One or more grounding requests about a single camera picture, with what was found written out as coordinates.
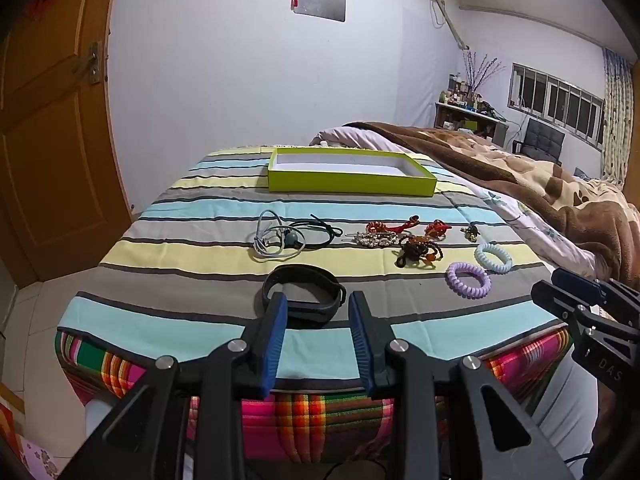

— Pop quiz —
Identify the purple branch bouquet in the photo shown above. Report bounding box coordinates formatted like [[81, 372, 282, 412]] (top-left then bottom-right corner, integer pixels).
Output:
[[462, 50, 503, 96]]

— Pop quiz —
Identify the metal door latch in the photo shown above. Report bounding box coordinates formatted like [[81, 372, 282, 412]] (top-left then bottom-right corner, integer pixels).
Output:
[[88, 42, 104, 84]]

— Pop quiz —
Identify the cluster of bottles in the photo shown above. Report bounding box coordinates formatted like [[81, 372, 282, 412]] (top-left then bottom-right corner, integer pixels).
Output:
[[439, 72, 496, 113]]

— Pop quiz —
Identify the amber brown bead bracelet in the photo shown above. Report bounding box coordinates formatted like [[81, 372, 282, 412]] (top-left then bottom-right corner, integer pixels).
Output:
[[395, 234, 446, 268]]

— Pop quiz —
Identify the black wristband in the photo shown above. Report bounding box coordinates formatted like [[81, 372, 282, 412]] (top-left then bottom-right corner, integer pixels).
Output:
[[255, 264, 348, 330]]

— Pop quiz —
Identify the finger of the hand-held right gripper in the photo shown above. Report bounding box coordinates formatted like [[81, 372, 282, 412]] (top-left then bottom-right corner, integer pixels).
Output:
[[551, 267, 640, 333], [531, 281, 596, 333]]

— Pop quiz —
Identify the red braided cord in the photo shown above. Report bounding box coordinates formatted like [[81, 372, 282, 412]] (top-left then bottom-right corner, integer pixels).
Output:
[[385, 214, 421, 235]]

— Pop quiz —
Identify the patterned curtain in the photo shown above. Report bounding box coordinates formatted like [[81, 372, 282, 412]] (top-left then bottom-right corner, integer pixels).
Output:
[[600, 47, 637, 183]]

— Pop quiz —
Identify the purple spiral hair tie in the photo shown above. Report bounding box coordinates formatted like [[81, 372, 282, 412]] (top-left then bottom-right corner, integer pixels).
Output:
[[446, 261, 493, 301]]

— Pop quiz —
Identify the air conditioner pipe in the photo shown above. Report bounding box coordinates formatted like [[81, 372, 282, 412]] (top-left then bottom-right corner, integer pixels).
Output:
[[427, 0, 471, 51]]

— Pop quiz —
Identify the grey cord teal bead necklace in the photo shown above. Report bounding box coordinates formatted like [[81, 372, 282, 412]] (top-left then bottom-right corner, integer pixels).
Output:
[[251, 210, 306, 261]]

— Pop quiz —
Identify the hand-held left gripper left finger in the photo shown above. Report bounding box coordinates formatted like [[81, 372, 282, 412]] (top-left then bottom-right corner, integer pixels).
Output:
[[57, 292, 290, 480]]

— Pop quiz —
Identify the black chair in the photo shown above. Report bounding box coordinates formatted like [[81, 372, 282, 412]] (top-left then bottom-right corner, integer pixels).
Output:
[[513, 117, 566, 163]]

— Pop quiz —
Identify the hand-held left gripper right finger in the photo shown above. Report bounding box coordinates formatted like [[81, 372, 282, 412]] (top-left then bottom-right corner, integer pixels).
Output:
[[348, 291, 583, 480]]

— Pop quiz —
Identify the wooden door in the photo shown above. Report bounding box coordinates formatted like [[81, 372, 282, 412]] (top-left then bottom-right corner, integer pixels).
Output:
[[0, 0, 133, 286]]

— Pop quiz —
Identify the person's right leg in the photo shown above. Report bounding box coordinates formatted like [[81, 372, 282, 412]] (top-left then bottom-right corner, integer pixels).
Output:
[[525, 355, 598, 466]]

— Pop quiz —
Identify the barred window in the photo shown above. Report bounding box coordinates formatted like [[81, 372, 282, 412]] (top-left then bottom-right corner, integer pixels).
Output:
[[507, 62, 606, 151]]

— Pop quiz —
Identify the white wall shelf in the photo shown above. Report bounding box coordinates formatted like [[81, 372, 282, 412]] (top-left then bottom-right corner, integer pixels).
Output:
[[432, 101, 508, 143]]

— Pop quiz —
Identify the lime green shallow box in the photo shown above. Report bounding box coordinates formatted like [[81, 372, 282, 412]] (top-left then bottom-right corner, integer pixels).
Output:
[[267, 147, 438, 197]]

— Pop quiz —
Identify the blue spiral hair tie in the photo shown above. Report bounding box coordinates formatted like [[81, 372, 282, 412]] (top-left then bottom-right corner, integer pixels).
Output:
[[474, 242, 513, 275]]

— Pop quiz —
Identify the striped bed sheet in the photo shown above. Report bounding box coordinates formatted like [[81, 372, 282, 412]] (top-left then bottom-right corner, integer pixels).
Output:
[[54, 145, 601, 383]]

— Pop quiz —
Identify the bright plaid mattress cover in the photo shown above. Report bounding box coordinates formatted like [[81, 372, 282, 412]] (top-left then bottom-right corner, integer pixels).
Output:
[[55, 327, 573, 463]]

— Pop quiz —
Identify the brown plush blanket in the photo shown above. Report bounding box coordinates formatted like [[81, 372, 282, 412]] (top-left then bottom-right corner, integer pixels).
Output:
[[342, 121, 640, 286]]

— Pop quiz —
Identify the black cord loop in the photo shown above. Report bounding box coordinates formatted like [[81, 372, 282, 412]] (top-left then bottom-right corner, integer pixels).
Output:
[[287, 214, 345, 248]]

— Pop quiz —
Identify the pink floral bag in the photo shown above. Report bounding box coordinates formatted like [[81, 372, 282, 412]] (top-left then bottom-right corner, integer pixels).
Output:
[[0, 400, 58, 480]]

